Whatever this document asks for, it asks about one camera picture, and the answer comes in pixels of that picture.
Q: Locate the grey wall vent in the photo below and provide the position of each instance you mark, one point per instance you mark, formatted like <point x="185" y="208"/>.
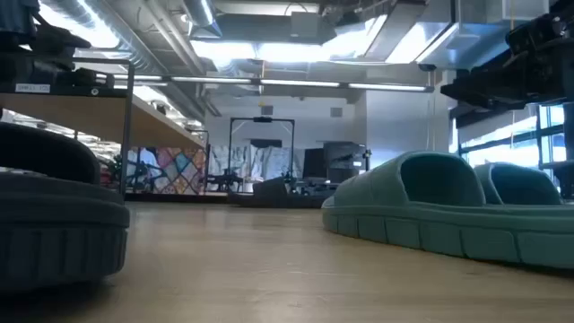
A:
<point x="266" y="110"/>
<point x="336" y="112"/>

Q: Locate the colourful patchwork quilt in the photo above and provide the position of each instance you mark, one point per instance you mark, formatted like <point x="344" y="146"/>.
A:
<point x="179" y="172"/>

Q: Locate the black background gantry frame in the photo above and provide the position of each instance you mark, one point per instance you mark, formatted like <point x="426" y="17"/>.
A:
<point x="261" y="119"/>

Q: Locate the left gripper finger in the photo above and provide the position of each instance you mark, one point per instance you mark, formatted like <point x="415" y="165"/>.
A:
<point x="89" y="77"/>

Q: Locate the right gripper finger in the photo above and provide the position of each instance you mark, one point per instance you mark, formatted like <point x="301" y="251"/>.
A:
<point x="498" y="101"/>
<point x="489" y="87"/>

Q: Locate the white crinkled sheet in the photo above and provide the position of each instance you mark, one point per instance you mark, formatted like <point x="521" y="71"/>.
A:
<point x="269" y="161"/>

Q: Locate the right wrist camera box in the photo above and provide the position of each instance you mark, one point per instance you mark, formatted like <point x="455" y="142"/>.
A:
<point x="536" y="33"/>

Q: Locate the round silver air duct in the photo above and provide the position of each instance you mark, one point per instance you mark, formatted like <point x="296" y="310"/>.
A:
<point x="202" y="15"/>

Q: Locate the black equipment cabinet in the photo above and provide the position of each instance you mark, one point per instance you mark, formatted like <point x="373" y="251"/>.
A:
<point x="343" y="157"/>

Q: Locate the black window frame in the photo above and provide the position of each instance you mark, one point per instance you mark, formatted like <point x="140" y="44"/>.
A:
<point x="538" y="130"/>

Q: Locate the long ceiling tube light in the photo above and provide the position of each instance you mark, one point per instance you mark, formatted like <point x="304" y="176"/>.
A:
<point x="299" y="83"/>
<point x="385" y="86"/>
<point x="134" y="77"/>
<point x="211" y="80"/>

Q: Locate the green rubber slide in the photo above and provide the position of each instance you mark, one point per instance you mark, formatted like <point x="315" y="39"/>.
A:
<point x="403" y="224"/>
<point x="515" y="184"/>

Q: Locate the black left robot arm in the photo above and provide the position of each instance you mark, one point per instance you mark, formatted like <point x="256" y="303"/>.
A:
<point x="18" y="18"/>

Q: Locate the wooden shelf black metal frame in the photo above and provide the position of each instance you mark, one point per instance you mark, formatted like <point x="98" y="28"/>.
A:
<point x="89" y="116"/>

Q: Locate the ribbed silver air duct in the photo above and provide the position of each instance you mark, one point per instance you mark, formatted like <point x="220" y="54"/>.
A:
<point x="130" y="45"/>

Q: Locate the background robot station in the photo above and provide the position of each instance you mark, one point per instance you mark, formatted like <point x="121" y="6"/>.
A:
<point x="224" y="181"/>

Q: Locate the grey ceiling box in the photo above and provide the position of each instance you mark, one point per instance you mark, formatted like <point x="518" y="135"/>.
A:
<point x="305" y="24"/>

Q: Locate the person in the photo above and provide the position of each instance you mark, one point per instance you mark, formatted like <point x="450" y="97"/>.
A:
<point x="139" y="166"/>

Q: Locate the white shelf label sticker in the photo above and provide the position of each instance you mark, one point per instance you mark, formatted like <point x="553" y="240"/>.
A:
<point x="32" y="88"/>

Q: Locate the black dome camera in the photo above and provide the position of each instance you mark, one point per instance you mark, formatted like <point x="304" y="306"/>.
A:
<point x="427" y="67"/>

